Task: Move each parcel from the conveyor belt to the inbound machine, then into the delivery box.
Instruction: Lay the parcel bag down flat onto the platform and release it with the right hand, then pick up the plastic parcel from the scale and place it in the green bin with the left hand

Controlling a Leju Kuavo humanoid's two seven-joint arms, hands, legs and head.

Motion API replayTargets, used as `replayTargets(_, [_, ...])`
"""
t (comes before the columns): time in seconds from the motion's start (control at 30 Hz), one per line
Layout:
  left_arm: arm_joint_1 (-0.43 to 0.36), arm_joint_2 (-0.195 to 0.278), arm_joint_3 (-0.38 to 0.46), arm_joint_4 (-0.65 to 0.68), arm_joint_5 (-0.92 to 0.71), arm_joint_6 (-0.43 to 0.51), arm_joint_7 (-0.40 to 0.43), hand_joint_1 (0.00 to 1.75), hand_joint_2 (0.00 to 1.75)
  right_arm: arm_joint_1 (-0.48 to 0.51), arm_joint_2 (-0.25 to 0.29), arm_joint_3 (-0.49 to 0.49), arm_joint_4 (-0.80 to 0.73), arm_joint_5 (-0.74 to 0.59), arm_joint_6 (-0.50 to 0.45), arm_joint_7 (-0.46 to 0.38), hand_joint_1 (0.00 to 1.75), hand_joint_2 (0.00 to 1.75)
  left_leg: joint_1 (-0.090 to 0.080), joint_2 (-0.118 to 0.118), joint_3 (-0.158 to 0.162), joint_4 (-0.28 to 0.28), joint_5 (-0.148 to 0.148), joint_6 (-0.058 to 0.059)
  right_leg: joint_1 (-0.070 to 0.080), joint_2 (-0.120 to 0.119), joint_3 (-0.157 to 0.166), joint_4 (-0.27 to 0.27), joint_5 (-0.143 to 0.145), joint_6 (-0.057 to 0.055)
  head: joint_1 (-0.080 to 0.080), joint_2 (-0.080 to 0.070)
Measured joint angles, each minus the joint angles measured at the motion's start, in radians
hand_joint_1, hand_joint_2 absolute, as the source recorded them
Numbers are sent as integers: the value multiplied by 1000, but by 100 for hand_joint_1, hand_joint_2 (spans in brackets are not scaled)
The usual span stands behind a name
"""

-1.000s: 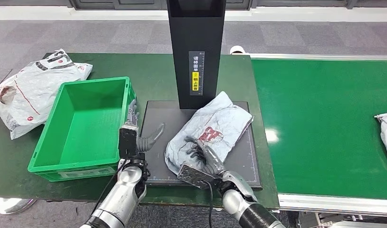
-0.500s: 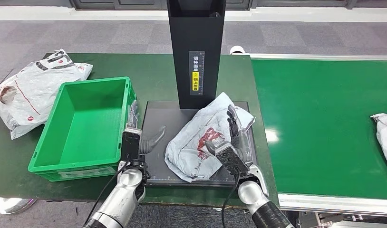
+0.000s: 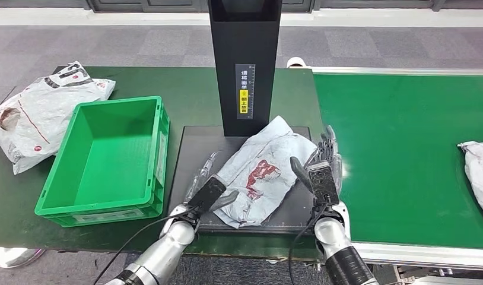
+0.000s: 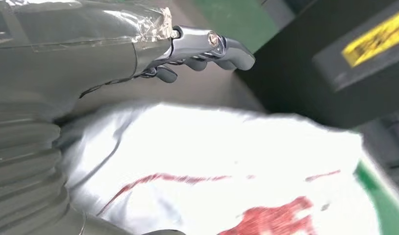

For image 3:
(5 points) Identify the black camera cable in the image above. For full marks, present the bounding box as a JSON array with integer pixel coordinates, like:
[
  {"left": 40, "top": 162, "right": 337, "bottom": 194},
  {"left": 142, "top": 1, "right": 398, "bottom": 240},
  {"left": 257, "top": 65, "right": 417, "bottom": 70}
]
[
  {"left": 287, "top": 204, "right": 329, "bottom": 285},
  {"left": 93, "top": 208, "right": 197, "bottom": 285}
]

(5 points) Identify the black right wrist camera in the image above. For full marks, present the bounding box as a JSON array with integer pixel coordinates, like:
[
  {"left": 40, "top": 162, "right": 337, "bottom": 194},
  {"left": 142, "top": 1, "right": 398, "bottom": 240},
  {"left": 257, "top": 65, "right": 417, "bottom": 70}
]
[{"left": 306, "top": 161, "right": 341, "bottom": 206}]

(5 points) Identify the round metal stand base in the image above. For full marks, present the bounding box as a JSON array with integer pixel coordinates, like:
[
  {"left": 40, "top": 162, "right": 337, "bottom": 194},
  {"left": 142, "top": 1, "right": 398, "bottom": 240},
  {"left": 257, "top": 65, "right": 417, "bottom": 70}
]
[{"left": 0, "top": 246, "right": 47, "bottom": 270}]

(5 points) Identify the white parcel with red print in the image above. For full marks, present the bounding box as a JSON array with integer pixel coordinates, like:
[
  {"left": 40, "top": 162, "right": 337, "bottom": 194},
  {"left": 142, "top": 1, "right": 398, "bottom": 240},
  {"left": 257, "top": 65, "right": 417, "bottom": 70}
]
[{"left": 212, "top": 115, "right": 318, "bottom": 229}]

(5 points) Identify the grey parcel bag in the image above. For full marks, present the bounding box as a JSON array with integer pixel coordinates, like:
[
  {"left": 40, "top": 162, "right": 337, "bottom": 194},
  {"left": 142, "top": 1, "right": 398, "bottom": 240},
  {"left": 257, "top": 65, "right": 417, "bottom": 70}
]
[{"left": 457, "top": 141, "right": 483, "bottom": 221}]

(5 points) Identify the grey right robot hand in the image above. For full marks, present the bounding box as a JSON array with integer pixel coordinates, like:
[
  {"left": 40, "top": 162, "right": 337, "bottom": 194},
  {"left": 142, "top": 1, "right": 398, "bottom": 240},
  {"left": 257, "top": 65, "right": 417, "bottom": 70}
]
[{"left": 290, "top": 125, "right": 344, "bottom": 198}]

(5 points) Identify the white conveyor roller cap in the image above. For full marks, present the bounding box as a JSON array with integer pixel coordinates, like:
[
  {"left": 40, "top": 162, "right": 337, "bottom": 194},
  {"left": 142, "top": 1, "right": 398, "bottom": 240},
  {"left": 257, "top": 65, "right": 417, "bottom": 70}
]
[{"left": 287, "top": 56, "right": 309, "bottom": 69}]

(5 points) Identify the aluminium conveyor frame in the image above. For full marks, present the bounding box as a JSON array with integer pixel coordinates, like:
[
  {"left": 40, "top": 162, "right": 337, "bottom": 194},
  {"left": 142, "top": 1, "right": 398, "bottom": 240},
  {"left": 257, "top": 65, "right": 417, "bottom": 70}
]
[{"left": 309, "top": 66, "right": 483, "bottom": 285}]

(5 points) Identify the white parcel with black print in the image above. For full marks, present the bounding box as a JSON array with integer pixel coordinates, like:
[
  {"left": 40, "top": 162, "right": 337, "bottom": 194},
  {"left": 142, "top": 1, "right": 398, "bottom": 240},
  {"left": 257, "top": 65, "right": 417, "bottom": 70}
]
[{"left": 0, "top": 61, "right": 116, "bottom": 175}]

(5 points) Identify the black right camera cable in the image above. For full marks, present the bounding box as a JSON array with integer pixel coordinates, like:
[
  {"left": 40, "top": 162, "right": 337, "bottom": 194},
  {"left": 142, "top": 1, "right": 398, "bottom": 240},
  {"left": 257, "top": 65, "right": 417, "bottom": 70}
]
[{"left": 287, "top": 204, "right": 329, "bottom": 285}]

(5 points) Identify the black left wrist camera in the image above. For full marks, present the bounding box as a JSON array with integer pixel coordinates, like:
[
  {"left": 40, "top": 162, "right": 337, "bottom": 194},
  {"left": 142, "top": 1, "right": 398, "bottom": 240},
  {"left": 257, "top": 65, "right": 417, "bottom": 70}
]
[{"left": 188, "top": 176, "right": 227, "bottom": 214}]

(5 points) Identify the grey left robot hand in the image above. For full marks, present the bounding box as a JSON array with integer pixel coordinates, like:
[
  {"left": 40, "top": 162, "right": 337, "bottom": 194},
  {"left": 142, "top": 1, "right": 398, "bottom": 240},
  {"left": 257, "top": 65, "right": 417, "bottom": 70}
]
[{"left": 183, "top": 151, "right": 241, "bottom": 221}]

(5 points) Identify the pale wrist box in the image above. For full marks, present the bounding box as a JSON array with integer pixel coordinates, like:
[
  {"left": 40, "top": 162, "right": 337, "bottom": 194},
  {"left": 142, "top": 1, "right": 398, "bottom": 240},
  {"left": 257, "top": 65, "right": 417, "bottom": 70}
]
[
  {"left": 335, "top": 201, "right": 351, "bottom": 239},
  {"left": 160, "top": 204, "right": 192, "bottom": 239}
]

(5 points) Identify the green conveyor belt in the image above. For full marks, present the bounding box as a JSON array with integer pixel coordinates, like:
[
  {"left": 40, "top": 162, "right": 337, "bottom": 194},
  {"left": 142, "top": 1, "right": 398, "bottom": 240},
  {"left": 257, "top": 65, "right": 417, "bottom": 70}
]
[{"left": 313, "top": 73, "right": 483, "bottom": 251}]

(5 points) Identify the yellow and black scanner label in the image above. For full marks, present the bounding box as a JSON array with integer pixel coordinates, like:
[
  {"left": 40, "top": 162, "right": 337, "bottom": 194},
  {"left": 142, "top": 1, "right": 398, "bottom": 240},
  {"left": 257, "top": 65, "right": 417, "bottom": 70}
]
[{"left": 235, "top": 64, "right": 256, "bottom": 120}]

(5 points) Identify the pale left wrist box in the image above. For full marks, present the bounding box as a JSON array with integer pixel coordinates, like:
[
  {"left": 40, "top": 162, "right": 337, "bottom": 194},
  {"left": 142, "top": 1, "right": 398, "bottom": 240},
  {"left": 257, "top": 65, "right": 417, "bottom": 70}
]
[{"left": 160, "top": 204, "right": 192, "bottom": 239}]

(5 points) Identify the green plastic crate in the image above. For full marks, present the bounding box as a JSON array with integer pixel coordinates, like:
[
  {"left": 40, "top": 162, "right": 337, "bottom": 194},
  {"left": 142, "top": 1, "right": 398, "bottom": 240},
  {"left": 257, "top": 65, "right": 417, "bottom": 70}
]
[{"left": 34, "top": 95, "right": 171, "bottom": 228}]

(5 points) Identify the pale right wrist box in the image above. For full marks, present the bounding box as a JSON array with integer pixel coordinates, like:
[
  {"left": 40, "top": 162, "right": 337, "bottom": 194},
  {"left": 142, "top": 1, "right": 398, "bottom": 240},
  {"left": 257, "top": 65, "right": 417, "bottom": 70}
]
[{"left": 335, "top": 201, "right": 351, "bottom": 239}]

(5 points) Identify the black inbound scanner machine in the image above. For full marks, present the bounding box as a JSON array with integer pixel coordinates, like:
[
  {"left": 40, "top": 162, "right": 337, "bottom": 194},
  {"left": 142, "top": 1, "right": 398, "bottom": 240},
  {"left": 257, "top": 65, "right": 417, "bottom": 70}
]
[{"left": 167, "top": 0, "right": 329, "bottom": 237}]

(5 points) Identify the dark green table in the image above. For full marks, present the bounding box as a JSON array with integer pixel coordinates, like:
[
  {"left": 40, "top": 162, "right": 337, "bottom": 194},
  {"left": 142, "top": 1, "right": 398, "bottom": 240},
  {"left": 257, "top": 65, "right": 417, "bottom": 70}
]
[{"left": 0, "top": 66, "right": 350, "bottom": 261}]

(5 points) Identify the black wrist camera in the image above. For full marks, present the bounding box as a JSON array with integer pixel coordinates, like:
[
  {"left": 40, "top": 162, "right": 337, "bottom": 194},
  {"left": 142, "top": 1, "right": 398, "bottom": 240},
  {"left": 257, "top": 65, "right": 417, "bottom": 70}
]
[
  {"left": 306, "top": 161, "right": 341, "bottom": 206},
  {"left": 188, "top": 176, "right": 227, "bottom": 214}
]

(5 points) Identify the black left camera cable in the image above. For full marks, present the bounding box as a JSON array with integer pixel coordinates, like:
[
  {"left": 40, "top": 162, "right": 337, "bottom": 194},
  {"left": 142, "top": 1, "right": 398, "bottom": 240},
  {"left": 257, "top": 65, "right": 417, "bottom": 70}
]
[{"left": 93, "top": 208, "right": 197, "bottom": 285}]

